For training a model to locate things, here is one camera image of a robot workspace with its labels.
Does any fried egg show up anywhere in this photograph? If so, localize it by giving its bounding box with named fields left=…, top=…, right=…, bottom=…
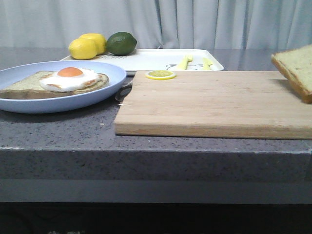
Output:
left=39, top=67, right=101, bottom=92

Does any bread slice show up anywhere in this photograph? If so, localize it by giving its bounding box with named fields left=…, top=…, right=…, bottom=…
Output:
left=0, top=71, right=109, bottom=99
left=271, top=45, right=312, bottom=104

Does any light blue round plate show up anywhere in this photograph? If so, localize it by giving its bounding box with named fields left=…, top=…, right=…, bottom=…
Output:
left=0, top=60, right=126, bottom=114

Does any white rectangular tray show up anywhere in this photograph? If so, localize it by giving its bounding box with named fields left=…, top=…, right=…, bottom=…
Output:
left=59, top=48, right=225, bottom=76

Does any yellow lemon slice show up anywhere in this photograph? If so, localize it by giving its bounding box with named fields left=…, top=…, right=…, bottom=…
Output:
left=145, top=70, right=176, bottom=80

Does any yellow plastic fork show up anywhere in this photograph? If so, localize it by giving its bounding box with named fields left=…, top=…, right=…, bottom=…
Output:
left=176, top=54, right=193, bottom=70

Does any green lime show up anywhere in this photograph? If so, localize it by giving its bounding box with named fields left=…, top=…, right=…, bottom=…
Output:
left=106, top=32, right=137, bottom=56

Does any rear yellow lemon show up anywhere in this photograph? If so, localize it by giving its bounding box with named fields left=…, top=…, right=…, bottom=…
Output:
left=79, top=33, right=107, bottom=55

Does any front yellow lemon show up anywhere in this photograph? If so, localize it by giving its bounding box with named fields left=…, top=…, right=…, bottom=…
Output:
left=68, top=38, right=97, bottom=60

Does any wooden cutting board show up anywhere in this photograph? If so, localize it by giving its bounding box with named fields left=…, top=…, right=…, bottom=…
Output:
left=114, top=71, right=312, bottom=139

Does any white curtain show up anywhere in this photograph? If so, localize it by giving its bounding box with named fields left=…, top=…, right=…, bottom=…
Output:
left=0, top=0, right=312, bottom=50

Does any metal cutting board handle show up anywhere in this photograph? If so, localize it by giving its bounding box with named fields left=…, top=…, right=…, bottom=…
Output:
left=115, top=82, right=133, bottom=105

